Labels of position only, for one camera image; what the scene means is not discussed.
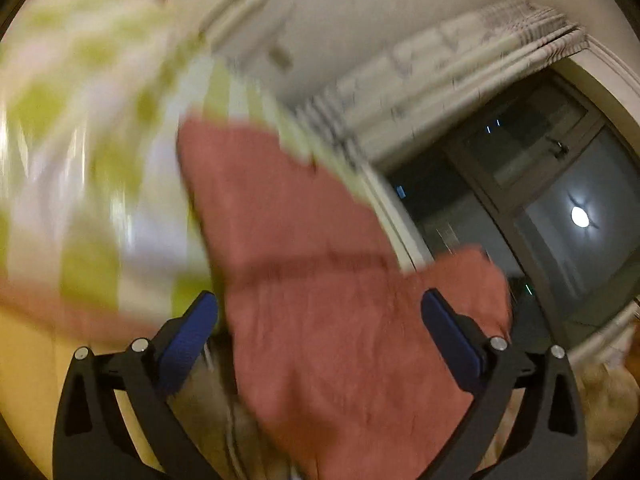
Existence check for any white bed headboard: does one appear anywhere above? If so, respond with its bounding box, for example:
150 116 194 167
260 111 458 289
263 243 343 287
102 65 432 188
197 0 297 68

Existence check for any dark window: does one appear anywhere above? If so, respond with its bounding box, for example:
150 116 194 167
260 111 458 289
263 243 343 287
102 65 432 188
385 67 640 348

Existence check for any yellow floral bedsheet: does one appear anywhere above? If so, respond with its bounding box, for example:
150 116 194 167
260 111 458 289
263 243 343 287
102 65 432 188
0 300 166 476

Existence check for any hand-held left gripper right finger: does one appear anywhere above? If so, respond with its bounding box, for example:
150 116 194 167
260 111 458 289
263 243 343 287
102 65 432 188
420 287 588 480

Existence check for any red quilted jacket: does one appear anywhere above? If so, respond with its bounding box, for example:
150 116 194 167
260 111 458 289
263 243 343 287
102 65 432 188
176 115 513 480

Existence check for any printed white curtain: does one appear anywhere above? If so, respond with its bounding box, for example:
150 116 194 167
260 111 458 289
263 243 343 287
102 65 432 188
295 0 601 173

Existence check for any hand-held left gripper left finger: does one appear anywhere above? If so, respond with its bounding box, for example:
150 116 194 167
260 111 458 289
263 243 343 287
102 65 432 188
52 290 221 480

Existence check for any green checked blanket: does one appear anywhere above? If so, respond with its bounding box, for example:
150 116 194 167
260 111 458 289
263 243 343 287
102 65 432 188
0 0 418 323

